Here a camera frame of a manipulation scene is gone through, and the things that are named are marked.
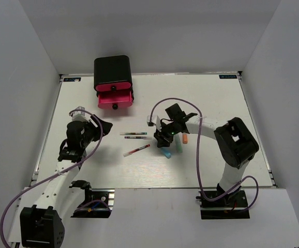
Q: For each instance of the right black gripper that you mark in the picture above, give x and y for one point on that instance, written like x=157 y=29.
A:
x=162 y=142

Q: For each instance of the blue table label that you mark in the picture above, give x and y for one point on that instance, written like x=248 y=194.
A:
x=70 y=79
x=227 y=76

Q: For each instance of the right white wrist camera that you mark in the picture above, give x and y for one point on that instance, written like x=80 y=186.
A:
x=154 y=121

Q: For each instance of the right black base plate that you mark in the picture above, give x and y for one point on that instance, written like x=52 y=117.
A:
x=233 y=209

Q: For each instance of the left blue table label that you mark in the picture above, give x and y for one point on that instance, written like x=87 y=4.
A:
x=70 y=79

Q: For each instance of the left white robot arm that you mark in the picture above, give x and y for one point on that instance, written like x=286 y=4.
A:
x=42 y=224

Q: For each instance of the right blue table label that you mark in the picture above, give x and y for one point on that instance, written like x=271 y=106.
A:
x=227 y=76

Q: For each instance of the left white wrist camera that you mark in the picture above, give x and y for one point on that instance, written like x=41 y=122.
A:
x=78 y=114

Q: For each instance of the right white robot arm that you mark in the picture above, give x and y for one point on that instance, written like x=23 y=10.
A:
x=236 y=144

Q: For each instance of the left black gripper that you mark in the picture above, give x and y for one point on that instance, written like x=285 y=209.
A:
x=91 y=125

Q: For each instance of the blue highlighter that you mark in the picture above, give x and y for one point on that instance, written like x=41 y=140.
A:
x=165 y=152

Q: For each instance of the orange highlighter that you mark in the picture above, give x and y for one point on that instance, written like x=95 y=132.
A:
x=185 y=138

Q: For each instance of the pink top drawer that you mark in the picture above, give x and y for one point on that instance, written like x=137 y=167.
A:
x=113 y=86

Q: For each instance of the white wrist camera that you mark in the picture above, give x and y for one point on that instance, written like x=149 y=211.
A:
x=154 y=121
x=78 y=114

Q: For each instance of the purple gel pen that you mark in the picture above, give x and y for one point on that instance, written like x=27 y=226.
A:
x=138 y=137

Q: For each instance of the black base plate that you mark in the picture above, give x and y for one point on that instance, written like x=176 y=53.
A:
x=233 y=209
x=97 y=204

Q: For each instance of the green highlighter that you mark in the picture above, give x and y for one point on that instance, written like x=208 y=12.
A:
x=178 y=144

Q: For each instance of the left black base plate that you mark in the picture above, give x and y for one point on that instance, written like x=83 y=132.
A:
x=97 y=204

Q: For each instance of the red gel pen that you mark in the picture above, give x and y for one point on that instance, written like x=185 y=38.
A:
x=135 y=150

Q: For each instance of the green gel pen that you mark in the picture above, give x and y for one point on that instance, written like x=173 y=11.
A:
x=132 y=133

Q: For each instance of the black drawer cabinet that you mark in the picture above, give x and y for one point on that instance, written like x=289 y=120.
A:
x=112 y=69

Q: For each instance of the pink drawer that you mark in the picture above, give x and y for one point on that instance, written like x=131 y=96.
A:
x=115 y=99
x=113 y=86

